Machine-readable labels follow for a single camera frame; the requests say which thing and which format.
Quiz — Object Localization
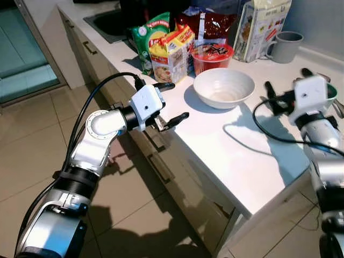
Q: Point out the dark red food bag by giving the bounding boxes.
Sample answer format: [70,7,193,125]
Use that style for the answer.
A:
[177,8,237,49]

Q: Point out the white kitchen counter cabinet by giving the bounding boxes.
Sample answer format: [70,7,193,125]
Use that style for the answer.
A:
[56,0,344,253]

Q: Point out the white ceramic bowl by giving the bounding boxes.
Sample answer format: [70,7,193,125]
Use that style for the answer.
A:
[193,68,256,110]

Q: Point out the green snack bag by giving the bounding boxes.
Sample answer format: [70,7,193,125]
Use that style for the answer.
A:
[132,12,171,75]

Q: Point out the steel kitchen sink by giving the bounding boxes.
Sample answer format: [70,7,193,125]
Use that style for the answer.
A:
[83,8,140,44]

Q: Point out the red instant noodle cup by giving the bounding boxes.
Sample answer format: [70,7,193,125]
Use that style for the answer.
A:
[191,43,235,76]

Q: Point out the mint green mug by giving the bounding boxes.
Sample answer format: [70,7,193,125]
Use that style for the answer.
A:
[325,83,339,103]

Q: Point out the teal glass door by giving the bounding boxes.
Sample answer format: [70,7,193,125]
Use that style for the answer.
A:
[0,0,61,104]

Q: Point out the grey mug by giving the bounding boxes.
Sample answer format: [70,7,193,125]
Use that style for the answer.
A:
[266,31,304,64]

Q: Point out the yellow instant noodle pack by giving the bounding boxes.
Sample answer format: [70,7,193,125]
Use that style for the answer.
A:
[149,24,196,84]

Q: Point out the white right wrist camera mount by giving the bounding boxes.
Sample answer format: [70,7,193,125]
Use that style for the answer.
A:
[290,75,329,119]

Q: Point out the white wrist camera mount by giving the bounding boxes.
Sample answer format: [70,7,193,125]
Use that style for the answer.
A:
[130,83,166,131]
[290,75,329,119]

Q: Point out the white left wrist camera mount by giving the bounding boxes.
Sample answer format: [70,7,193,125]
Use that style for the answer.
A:
[130,83,166,131]

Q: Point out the silver metal fork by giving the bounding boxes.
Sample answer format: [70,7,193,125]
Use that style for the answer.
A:
[332,99,344,119]

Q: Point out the white printed cereal bag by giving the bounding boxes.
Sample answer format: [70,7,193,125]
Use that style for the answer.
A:
[233,0,292,63]

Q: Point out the dark drawer handle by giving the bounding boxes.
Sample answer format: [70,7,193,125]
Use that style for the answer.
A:
[141,129,166,152]
[82,40,99,56]
[147,154,174,184]

